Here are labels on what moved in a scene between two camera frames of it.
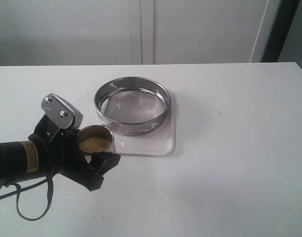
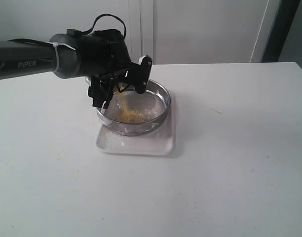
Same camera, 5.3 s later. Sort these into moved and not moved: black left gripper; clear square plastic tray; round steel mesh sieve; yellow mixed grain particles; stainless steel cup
Moved: black left gripper; yellow mixed grain particles; stainless steel cup
Not moved: round steel mesh sieve; clear square plastic tray
